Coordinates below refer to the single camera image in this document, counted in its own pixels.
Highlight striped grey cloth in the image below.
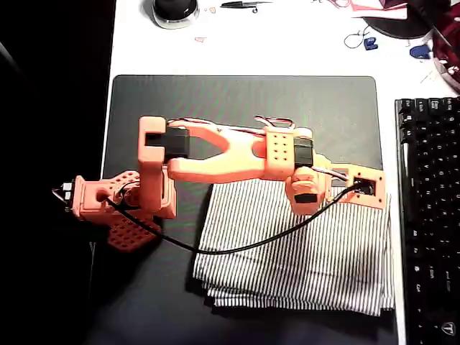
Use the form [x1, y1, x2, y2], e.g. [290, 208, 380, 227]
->
[192, 178, 396, 318]

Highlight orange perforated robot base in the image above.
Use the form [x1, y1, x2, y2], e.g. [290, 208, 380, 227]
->
[52, 171, 162, 253]

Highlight black desk mat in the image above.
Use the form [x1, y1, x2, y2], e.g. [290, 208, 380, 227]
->
[88, 74, 400, 345]

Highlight black keyboard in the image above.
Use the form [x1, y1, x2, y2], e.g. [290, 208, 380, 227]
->
[394, 96, 460, 345]

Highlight blue plastic piece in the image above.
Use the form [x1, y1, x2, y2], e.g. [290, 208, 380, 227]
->
[409, 43, 434, 60]

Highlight black round stand base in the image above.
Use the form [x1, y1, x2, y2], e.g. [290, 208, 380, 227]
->
[362, 0, 432, 40]

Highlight pink paper sheet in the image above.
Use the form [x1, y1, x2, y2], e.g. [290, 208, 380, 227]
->
[341, 0, 409, 19]

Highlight black thread snips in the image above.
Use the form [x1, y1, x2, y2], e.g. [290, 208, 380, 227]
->
[220, 0, 274, 14]

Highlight red patterned fabric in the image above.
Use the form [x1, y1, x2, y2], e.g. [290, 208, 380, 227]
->
[429, 3, 460, 91]

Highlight black round device silver rim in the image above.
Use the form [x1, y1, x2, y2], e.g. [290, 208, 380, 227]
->
[150, 0, 201, 29]

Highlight orange camera mount with camera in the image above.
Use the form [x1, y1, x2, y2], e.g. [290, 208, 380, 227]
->
[329, 164, 388, 210]

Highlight red white servo wire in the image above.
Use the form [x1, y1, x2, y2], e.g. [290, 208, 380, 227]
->
[254, 114, 298, 129]

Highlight black camera cable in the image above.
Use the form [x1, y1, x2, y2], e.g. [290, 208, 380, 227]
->
[103, 179, 364, 256]

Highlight thin black wire loop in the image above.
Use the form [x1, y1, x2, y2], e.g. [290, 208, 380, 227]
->
[344, 27, 373, 50]

